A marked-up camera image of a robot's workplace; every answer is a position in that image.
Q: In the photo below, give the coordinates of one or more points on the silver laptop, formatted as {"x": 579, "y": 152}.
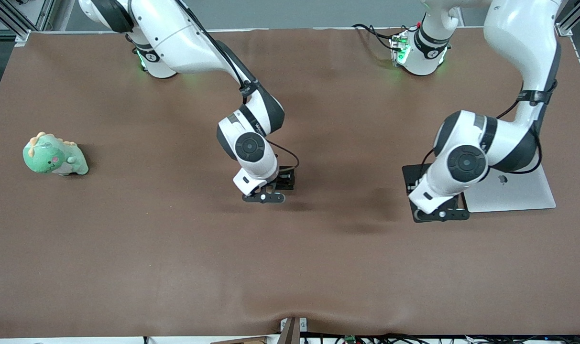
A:
{"x": 514, "y": 193}

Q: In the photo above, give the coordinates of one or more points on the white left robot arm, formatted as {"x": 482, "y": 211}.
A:
{"x": 519, "y": 43}

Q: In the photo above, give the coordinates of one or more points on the aluminium frame profile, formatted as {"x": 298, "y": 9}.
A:
{"x": 17, "y": 19}
{"x": 576, "y": 19}

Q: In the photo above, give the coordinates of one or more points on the brown table cover mat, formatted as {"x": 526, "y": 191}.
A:
{"x": 175, "y": 258}

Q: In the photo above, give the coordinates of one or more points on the green dinosaur plush toy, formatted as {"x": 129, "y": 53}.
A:
{"x": 50, "y": 156}

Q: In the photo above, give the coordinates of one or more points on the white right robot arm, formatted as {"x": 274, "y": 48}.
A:
{"x": 184, "y": 38}

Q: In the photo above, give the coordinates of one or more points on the metal table edge bracket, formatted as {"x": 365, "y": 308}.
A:
{"x": 293, "y": 329}

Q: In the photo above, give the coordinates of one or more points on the black mouse pad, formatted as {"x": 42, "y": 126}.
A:
{"x": 414, "y": 171}

